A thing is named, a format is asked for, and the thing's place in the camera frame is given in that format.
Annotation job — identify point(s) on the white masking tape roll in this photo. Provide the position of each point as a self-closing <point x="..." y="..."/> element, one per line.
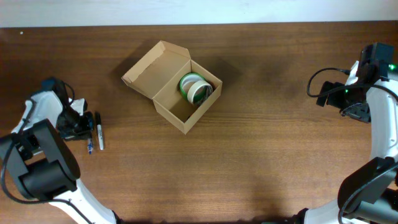
<point x="199" y="92"/>

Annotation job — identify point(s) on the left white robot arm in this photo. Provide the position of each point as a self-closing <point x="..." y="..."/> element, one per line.
<point x="37" y="165"/>

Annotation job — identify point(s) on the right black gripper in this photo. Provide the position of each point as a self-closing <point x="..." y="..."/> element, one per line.
<point x="360" y="113"/>

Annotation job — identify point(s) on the green tape roll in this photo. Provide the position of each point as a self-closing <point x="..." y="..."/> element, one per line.
<point x="187" y="81"/>

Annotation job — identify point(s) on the black and white marker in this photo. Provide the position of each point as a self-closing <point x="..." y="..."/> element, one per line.
<point x="99" y="130"/>

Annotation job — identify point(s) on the blue ballpoint pen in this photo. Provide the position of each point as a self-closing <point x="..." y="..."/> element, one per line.
<point x="90" y="146"/>

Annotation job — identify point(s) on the brown cardboard box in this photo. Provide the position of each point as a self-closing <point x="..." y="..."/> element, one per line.
<point x="157" y="76"/>

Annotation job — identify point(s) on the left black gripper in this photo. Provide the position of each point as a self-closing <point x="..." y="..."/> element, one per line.
<point x="84" y="132"/>

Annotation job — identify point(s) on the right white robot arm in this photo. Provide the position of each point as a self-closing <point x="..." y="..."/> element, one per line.
<point x="370" y="96"/>

